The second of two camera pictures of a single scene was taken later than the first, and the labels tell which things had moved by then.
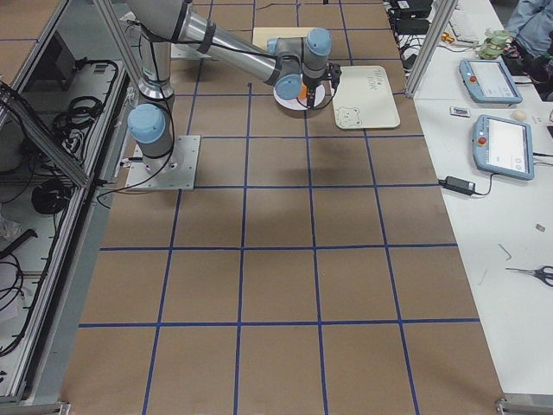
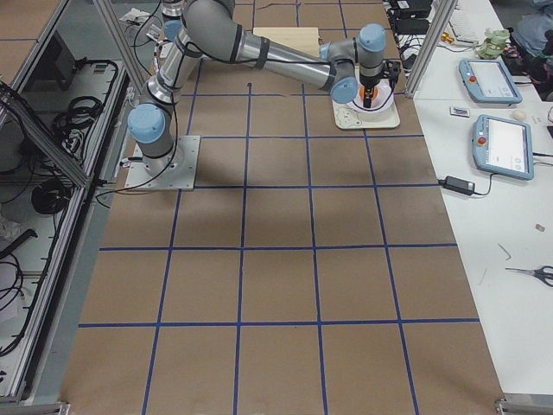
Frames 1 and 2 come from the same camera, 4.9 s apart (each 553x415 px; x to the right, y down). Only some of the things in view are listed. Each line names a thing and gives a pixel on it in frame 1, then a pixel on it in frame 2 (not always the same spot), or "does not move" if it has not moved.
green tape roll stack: (494, 44) does not move
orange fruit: (303, 92) -> (362, 92)
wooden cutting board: (262, 35) does not move
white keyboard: (465, 21) does not move
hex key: (505, 251) does not move
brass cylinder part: (447, 38) does not move
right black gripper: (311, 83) -> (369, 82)
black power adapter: (458, 185) does not move
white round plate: (298, 104) -> (383, 100)
